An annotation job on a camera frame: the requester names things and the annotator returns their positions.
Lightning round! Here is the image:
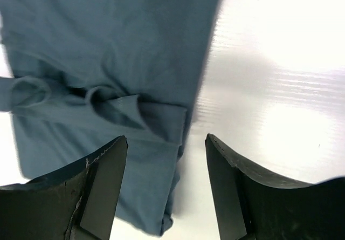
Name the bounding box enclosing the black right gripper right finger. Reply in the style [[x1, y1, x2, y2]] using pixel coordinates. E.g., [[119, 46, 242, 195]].
[[205, 134, 344, 239]]

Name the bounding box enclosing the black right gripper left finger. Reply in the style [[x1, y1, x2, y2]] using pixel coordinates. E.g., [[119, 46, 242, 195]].
[[1, 136, 128, 240]]

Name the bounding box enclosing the teal blue t shirt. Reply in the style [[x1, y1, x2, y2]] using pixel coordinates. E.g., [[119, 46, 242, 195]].
[[1, 0, 219, 236]]

